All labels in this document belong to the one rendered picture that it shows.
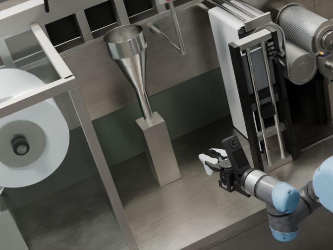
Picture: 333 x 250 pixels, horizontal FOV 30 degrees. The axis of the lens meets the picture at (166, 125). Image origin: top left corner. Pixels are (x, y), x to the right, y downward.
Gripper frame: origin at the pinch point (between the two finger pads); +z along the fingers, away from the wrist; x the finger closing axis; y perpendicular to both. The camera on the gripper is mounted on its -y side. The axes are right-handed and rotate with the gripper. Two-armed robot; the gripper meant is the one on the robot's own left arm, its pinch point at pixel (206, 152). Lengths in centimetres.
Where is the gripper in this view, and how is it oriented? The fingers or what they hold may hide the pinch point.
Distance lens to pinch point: 194.0
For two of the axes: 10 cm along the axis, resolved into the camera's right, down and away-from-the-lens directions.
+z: -6.0, -3.0, 7.4
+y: 1.4, 8.8, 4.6
